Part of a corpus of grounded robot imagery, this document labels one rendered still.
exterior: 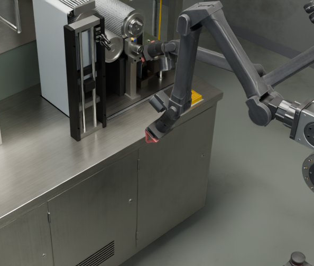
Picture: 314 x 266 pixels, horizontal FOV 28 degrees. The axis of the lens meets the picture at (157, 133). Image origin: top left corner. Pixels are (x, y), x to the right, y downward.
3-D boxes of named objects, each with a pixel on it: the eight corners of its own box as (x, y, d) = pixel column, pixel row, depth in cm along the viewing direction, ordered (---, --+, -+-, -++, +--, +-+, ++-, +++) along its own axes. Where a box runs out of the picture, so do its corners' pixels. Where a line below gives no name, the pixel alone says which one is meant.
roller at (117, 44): (102, 65, 275) (102, 41, 268) (67, 42, 289) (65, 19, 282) (123, 56, 282) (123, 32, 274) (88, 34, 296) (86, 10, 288)
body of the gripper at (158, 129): (146, 128, 241) (153, 119, 235) (162, 116, 247) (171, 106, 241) (156, 141, 240) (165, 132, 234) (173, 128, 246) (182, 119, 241)
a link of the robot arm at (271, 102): (280, 109, 195) (289, 101, 198) (253, 96, 200) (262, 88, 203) (276, 132, 201) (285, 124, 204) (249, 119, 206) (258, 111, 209)
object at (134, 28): (129, 36, 274) (132, 19, 271) (126, 34, 276) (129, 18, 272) (141, 34, 280) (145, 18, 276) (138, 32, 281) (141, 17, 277)
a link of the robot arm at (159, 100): (176, 113, 226) (191, 102, 231) (155, 89, 227) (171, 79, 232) (163, 129, 235) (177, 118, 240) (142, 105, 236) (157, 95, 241)
